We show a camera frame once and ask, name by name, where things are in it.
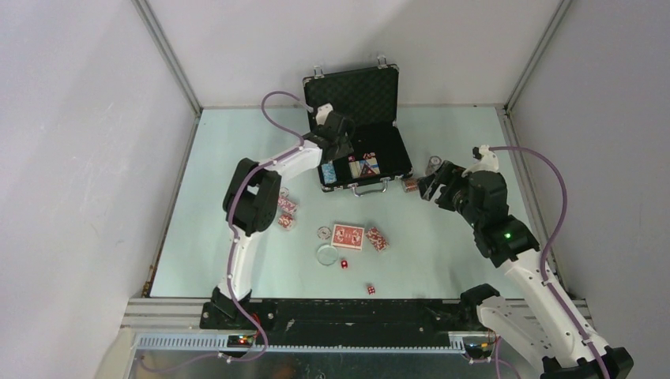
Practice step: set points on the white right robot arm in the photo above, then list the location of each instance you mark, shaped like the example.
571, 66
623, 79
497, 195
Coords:
560, 343

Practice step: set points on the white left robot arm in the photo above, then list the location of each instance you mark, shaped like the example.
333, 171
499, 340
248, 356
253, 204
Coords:
251, 201

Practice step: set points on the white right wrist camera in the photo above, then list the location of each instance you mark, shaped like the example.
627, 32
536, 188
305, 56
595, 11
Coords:
486, 159

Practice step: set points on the blue card deck in case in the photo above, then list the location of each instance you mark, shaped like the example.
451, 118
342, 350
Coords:
354, 169

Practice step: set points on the clear round dealer button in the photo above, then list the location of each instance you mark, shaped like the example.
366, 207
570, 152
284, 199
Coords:
327, 255

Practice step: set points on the red playing card deck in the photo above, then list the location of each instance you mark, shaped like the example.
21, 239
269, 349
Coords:
347, 237

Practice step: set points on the black all in triangle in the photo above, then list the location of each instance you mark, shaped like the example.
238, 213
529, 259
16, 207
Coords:
368, 168

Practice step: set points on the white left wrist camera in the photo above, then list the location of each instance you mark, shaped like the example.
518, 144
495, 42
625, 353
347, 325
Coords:
322, 114

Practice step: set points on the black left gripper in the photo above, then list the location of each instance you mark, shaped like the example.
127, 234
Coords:
345, 148

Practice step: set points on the red poker chip stack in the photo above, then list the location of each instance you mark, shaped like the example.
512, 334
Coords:
377, 239

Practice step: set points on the small red white stack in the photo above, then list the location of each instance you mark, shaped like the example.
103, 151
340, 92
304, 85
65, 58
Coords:
286, 221

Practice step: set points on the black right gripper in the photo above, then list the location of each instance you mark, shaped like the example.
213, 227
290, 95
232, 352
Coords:
446, 174

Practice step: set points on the blue brown chip stack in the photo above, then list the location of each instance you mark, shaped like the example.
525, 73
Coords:
433, 165

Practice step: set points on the blue poker chip stack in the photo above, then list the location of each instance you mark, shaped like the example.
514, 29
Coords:
329, 173

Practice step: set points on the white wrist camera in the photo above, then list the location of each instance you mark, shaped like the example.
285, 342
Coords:
486, 159
322, 114

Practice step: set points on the red dice in case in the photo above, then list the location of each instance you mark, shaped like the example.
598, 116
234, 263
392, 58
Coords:
364, 156

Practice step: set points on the black aluminium poker case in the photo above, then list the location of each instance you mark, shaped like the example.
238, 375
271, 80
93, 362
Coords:
368, 96

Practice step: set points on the single white grey chip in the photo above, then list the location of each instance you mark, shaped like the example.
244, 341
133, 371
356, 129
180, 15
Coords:
324, 233

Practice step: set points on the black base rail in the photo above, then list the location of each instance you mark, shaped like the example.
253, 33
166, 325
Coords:
376, 323

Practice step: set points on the orange black chip stack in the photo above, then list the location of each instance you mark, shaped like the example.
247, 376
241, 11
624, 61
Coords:
409, 185

